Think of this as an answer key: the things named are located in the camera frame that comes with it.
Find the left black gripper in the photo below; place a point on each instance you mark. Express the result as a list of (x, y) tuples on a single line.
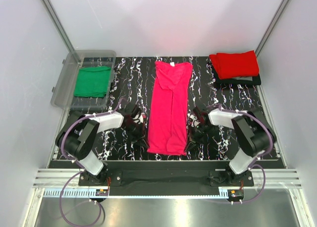
[(140, 138)]

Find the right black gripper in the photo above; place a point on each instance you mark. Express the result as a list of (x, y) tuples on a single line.
[(192, 141)]

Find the pink t shirt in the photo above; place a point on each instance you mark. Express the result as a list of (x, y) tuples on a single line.
[(167, 132)]

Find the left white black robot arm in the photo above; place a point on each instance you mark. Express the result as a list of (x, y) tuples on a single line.
[(76, 138)]

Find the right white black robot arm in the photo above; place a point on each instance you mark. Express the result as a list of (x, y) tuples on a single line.
[(255, 137)]

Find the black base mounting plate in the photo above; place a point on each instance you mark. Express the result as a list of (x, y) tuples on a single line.
[(166, 182)]

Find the left orange connector board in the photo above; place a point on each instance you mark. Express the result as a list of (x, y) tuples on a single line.
[(102, 192)]

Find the orange connector board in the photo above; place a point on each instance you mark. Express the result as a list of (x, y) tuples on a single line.
[(102, 192), (236, 193)]

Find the black marbled table mat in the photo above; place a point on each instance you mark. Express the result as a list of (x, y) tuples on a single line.
[(134, 81)]

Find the right orange connector board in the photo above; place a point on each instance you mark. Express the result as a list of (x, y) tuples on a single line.
[(236, 193)]

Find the green t shirt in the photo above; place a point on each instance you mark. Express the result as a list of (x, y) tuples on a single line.
[(92, 82)]

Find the clear plastic bin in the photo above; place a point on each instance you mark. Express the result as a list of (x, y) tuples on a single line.
[(63, 93)]

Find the folded black t shirt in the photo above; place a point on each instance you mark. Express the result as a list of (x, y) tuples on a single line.
[(249, 81)]

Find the folded red t shirt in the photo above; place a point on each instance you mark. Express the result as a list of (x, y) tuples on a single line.
[(230, 66)]

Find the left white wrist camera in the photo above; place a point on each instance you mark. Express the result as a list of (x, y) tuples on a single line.
[(137, 115)]

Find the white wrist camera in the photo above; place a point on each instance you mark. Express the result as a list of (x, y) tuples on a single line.
[(137, 115), (199, 117)]

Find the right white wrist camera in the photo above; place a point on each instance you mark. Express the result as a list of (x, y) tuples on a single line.
[(199, 117)]

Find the white slotted cable duct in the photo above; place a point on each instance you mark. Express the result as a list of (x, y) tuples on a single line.
[(72, 193)]

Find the aluminium frame rail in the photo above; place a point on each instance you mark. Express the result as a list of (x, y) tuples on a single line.
[(53, 177)]

